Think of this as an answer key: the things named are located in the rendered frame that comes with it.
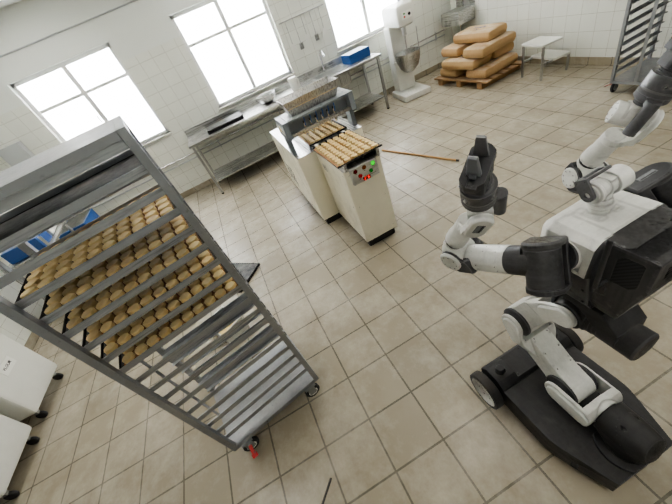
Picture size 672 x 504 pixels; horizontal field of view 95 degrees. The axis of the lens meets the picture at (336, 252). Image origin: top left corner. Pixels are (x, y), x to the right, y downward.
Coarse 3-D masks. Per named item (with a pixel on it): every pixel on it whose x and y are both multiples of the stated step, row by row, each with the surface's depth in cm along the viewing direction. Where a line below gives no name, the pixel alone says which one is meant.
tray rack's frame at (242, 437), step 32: (96, 128) 120; (32, 160) 111; (64, 160) 90; (0, 192) 86; (32, 320) 102; (160, 352) 181; (288, 352) 220; (128, 384) 129; (192, 416) 158; (224, 416) 200; (256, 416) 193
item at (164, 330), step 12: (216, 288) 148; (228, 288) 145; (204, 300) 144; (216, 300) 144; (192, 312) 142; (168, 324) 143; (180, 324) 139; (156, 336) 137; (132, 348) 138; (144, 348) 134
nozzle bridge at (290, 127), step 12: (336, 96) 283; (348, 96) 283; (312, 108) 280; (324, 108) 288; (336, 108) 292; (348, 108) 292; (276, 120) 291; (288, 120) 277; (300, 120) 285; (312, 120) 290; (324, 120) 289; (348, 120) 316; (288, 132) 279; (300, 132) 286; (288, 144) 297
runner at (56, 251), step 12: (156, 192) 109; (132, 204) 107; (144, 204) 109; (108, 216) 105; (120, 216) 106; (96, 228) 104; (72, 240) 102; (84, 240) 103; (48, 252) 99; (60, 252) 101; (24, 264) 97; (36, 264) 99; (12, 276) 97; (0, 288) 96
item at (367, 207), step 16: (320, 160) 295; (336, 176) 268; (384, 176) 260; (336, 192) 302; (352, 192) 256; (368, 192) 262; (384, 192) 268; (352, 208) 274; (368, 208) 270; (384, 208) 277; (352, 224) 309; (368, 224) 279; (384, 224) 287; (368, 240) 289
